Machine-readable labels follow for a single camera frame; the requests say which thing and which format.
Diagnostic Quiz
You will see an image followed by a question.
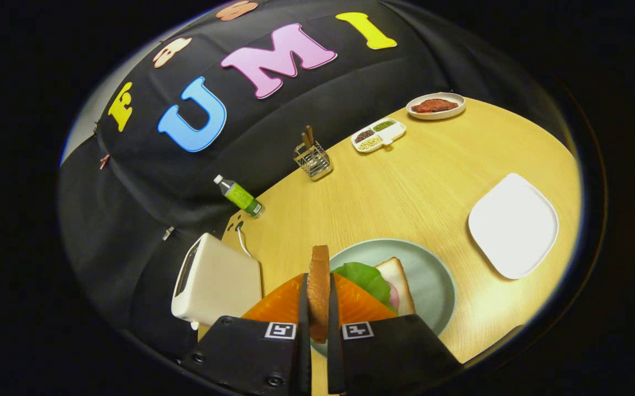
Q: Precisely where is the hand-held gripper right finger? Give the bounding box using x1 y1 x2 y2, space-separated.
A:
325 273 463 395

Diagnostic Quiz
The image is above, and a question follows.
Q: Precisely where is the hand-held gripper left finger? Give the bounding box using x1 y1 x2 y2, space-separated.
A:
179 273 312 396

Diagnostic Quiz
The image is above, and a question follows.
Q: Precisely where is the toasted bread slice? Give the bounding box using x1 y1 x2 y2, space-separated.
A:
307 245 332 344

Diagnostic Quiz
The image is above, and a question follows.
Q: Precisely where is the green lettuce leaf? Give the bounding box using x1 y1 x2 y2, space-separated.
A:
331 262 392 309

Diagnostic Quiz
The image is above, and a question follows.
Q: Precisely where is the white bread slice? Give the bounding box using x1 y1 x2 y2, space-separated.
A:
375 257 416 316

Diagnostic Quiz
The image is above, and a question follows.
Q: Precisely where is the white toaster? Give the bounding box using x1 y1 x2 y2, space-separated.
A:
171 233 263 331

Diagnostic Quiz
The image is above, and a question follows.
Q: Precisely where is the pale green round plate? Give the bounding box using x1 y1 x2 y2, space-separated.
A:
311 238 457 358

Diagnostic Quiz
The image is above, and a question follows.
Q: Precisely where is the green label drink bottle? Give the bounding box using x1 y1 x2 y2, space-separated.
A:
213 174 266 219

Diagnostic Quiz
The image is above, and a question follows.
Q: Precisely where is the square white plate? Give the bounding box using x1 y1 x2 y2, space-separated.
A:
468 173 560 280

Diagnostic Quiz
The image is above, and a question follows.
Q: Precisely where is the white divided bean dish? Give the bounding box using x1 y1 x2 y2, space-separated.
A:
351 118 407 153

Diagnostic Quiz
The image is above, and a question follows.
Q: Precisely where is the round white meat plate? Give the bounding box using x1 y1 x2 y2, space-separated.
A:
406 92 467 120

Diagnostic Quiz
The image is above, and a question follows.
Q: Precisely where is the brown meat steak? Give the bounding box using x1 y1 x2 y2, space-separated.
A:
411 98 460 114

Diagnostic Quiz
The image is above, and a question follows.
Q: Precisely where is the white toaster cable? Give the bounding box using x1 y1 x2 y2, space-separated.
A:
237 223 255 259

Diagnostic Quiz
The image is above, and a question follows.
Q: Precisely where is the wire utensil holder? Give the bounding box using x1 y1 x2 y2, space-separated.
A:
294 140 334 182

